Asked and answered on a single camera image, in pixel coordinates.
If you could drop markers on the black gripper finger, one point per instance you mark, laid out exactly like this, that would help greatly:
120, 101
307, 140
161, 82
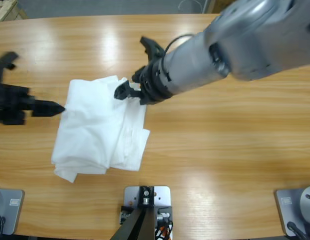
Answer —
47, 108
124, 91

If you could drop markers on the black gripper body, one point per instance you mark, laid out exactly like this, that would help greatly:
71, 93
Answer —
152, 82
10, 105

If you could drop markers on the white t-shirt with black logo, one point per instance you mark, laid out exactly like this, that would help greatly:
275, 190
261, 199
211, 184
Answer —
90, 125

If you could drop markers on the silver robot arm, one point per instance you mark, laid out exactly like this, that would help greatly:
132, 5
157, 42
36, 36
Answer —
232, 50

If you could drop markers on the wooden pallet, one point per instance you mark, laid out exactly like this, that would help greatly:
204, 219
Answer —
7, 10

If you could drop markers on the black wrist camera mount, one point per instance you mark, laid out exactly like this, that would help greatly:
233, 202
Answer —
5, 61
152, 48

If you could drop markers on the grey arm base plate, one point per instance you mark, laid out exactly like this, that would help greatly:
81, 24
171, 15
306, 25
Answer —
285, 210
12, 215

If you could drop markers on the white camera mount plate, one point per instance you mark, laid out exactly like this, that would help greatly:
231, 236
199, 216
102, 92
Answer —
163, 197

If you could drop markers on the black mount clamp bracket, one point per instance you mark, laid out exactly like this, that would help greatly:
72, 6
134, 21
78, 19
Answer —
167, 208

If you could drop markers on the dark camera mount post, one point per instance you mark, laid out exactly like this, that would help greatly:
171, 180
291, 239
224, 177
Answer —
144, 220

